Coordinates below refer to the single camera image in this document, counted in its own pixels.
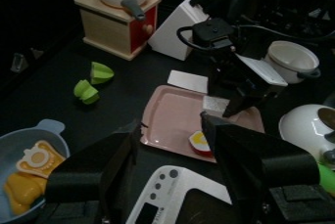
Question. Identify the blue pan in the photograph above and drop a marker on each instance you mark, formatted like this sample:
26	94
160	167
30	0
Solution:
18	143

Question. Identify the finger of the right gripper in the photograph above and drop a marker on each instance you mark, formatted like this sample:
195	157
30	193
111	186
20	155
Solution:
242	102

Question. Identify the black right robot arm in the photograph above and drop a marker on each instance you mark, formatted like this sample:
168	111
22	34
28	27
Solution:
279	3

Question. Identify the white rice block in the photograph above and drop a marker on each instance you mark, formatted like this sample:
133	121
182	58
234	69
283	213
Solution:
215	105

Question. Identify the pink tray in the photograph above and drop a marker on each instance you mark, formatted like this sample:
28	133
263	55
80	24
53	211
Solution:
175	117

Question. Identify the yellow toy food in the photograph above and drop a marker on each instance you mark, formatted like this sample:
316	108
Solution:
25	192

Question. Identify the green toy wedge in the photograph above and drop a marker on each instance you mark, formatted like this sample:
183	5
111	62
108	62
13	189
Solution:
101	73
87	91

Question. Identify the white knife block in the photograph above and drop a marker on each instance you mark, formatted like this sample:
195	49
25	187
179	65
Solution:
172	35

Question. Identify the white kitchen scale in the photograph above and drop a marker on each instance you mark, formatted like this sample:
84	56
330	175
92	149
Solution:
175	185

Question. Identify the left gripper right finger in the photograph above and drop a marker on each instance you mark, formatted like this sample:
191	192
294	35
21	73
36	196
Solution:
258	159

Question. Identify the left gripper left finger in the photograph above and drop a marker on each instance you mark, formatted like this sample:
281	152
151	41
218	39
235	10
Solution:
109	162

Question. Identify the wooden box red side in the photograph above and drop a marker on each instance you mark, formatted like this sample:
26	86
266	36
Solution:
112	27

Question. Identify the white flat rectangular piece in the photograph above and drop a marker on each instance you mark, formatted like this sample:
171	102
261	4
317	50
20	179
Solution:
188	81

